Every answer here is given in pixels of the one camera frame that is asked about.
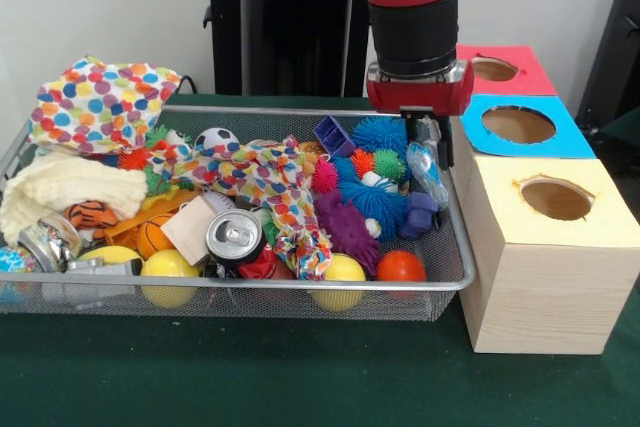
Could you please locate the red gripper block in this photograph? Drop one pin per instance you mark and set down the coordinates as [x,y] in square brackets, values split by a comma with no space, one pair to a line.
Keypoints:
[420,94]

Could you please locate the clear crushed plastic bottle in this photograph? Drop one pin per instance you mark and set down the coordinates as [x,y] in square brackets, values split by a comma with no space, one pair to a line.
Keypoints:
[427,172]

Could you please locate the wide polka dot cloth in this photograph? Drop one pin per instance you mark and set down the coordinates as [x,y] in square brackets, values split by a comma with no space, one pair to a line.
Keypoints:
[100,102]

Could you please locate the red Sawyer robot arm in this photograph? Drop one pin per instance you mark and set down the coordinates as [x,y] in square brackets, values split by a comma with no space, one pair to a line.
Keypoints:
[415,22]

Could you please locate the wooden box with three holes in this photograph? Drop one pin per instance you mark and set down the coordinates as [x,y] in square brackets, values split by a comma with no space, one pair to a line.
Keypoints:
[550,297]

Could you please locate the shallow mesh bin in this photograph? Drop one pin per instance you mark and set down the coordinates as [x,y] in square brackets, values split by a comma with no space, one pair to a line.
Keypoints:
[240,308]

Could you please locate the purple spiky rubber ball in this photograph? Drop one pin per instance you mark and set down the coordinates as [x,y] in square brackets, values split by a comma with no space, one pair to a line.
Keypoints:
[347,229]

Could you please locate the orange ball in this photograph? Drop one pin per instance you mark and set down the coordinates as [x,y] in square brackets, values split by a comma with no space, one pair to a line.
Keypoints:
[400,267]

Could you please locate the yellow ball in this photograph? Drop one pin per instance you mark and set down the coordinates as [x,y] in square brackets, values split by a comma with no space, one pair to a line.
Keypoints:
[340,272]
[170,267]

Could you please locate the long polka dot cloth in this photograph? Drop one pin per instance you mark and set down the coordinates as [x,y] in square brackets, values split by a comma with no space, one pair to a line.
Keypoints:
[260,172]

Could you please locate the green side table cloth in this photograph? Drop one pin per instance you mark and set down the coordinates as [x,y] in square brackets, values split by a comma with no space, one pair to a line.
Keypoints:
[622,139]

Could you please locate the black flat panel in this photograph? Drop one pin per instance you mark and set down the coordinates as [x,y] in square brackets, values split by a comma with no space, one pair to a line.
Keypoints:
[617,47]

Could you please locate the small soccer ball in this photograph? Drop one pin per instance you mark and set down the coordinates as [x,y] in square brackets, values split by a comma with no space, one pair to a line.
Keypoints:
[216,136]

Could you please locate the silver topped drink can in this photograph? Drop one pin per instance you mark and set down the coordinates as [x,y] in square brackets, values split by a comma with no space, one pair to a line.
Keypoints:
[235,237]

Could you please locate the plain wooden block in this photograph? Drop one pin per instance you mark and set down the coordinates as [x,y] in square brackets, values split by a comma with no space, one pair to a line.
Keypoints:
[187,232]

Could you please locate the dark green table cloth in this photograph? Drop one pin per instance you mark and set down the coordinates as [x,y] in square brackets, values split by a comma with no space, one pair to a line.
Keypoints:
[300,372]

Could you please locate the small orange basketball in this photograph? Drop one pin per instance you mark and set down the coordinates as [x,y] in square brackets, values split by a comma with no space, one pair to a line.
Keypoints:
[152,239]

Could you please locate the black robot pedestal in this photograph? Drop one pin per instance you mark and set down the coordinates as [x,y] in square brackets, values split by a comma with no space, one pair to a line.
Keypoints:
[295,22]

